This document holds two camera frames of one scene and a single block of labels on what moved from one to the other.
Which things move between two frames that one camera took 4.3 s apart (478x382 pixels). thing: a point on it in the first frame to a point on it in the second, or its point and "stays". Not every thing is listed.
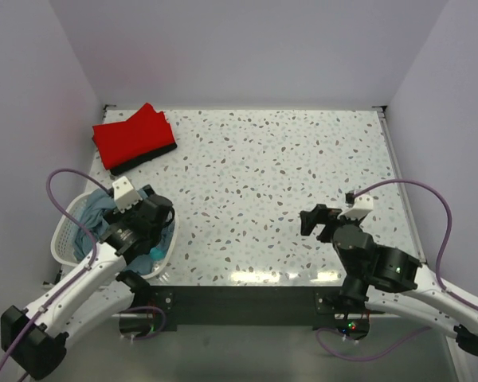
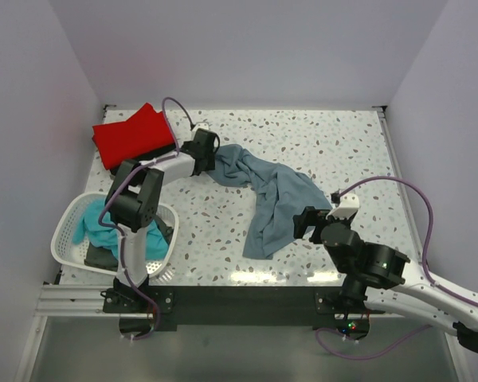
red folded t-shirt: (117, 142) stays
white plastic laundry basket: (62, 248) stays
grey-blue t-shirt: (95, 209) to (281, 189)
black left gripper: (116, 216) to (210, 161)
